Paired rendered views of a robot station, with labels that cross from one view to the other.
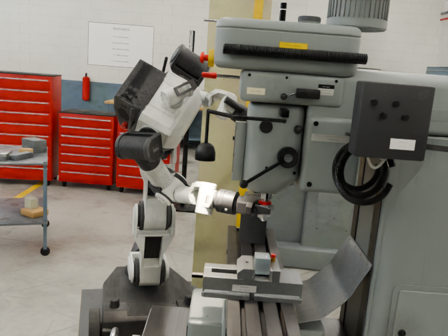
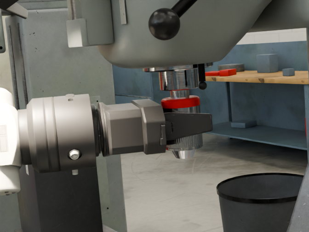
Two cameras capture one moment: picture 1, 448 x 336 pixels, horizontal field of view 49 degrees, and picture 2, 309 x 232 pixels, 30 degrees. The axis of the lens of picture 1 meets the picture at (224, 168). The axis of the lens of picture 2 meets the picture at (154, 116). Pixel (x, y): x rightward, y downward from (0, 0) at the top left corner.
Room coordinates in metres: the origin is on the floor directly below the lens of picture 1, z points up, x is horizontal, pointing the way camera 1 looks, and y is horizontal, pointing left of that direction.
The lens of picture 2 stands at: (1.14, 0.21, 1.34)
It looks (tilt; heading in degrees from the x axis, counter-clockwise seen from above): 7 degrees down; 331
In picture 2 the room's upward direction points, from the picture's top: 5 degrees counter-clockwise
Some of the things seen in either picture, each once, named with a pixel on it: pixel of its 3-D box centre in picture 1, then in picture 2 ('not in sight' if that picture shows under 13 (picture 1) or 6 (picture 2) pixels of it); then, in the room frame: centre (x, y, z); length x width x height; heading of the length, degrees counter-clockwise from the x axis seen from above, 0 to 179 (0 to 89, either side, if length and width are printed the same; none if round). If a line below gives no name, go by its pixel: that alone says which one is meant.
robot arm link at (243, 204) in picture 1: (241, 205); (107, 130); (1.76, -0.07, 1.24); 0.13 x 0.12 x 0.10; 160
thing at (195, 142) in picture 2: (264, 210); (182, 126); (1.73, -0.16, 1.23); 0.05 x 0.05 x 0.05
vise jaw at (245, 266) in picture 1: (245, 267); not in sight; (1.64, -0.10, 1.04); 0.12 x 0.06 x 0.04; 0
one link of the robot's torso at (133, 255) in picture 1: (148, 267); not in sight; (2.40, 0.36, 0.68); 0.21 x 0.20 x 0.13; 15
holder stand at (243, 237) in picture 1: (254, 215); (55, 190); (2.24, -0.16, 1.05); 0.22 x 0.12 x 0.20; 174
